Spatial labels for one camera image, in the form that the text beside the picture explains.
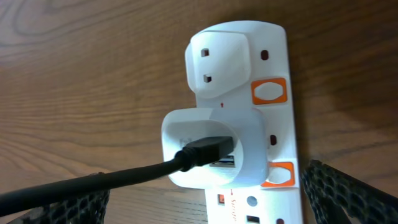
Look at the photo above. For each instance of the white usb charger adapter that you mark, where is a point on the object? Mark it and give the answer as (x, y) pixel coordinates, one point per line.
(220, 147)

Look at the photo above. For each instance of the white power strip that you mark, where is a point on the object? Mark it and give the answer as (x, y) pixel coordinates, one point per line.
(240, 70)

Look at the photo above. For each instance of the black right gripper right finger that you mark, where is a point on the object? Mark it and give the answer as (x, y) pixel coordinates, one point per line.
(335, 197)

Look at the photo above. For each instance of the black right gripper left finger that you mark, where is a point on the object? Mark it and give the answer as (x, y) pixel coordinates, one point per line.
(80, 200)

